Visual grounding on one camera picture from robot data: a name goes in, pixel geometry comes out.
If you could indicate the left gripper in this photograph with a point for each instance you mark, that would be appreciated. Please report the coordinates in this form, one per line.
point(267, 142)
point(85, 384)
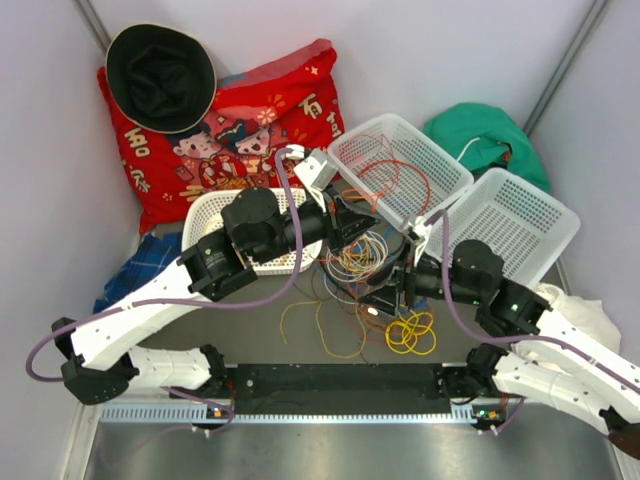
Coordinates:
point(344, 222)

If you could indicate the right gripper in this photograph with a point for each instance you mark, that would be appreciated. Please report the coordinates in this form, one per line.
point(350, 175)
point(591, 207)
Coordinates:
point(384, 298)

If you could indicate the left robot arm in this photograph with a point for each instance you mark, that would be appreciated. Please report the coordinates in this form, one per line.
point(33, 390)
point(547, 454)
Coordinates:
point(104, 358)

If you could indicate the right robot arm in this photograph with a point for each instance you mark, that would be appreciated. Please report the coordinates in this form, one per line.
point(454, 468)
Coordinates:
point(528, 348)

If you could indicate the white rectangular basket centre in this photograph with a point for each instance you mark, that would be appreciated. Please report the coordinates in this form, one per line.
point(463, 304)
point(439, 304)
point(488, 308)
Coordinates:
point(395, 168)

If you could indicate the white rectangular basket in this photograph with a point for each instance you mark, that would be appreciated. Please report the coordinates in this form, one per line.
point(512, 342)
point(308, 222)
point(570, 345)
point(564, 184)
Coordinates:
point(395, 168)
point(521, 223)

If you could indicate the red printed pillow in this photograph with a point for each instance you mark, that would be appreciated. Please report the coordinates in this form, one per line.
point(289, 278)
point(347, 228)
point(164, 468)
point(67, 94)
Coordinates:
point(291, 100)

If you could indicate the white basket with rounded corners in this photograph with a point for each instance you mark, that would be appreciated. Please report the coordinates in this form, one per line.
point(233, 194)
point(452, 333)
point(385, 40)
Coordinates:
point(204, 217)

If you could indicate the white rectangular basket right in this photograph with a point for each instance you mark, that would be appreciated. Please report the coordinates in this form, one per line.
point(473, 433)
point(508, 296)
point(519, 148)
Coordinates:
point(521, 223)

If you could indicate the green cloth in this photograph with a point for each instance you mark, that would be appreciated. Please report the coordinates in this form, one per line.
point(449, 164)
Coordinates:
point(481, 137)

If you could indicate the blue plaid cloth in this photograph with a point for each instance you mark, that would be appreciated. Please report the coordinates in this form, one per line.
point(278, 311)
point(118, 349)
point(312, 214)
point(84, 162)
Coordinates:
point(152, 256)

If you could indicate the white cloth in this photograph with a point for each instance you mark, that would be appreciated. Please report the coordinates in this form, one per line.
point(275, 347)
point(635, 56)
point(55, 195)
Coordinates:
point(587, 315)

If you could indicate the black round hat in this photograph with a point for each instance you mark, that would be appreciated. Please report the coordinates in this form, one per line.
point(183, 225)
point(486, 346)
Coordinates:
point(160, 78)

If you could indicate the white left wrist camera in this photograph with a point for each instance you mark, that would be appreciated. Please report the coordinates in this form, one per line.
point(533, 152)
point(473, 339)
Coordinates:
point(314, 168)

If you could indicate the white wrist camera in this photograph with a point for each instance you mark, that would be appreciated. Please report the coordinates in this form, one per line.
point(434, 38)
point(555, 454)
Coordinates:
point(418, 229)
point(314, 168)

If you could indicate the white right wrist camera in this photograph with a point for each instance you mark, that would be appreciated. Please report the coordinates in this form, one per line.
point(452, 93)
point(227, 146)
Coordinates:
point(418, 229)

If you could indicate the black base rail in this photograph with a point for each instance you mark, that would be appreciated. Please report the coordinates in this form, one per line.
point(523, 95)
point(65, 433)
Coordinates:
point(336, 389)

